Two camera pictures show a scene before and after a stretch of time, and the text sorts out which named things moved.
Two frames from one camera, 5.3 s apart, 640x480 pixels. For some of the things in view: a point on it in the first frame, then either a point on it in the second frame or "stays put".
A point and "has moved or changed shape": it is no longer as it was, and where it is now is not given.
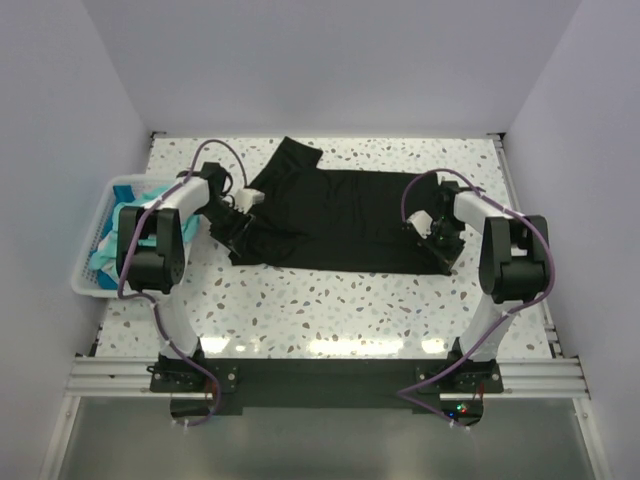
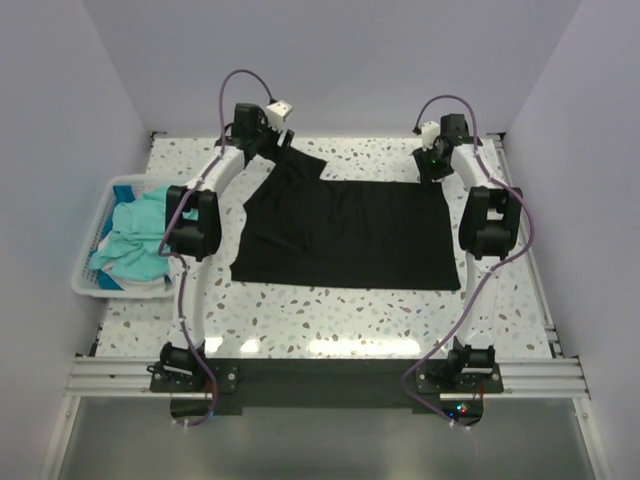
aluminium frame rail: [114, 376] stays put
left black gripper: [231, 238] → [263, 125]
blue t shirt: [123, 193] stays put
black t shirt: [306, 217] has moved or changed shape
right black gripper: [446, 258] → [426, 173]
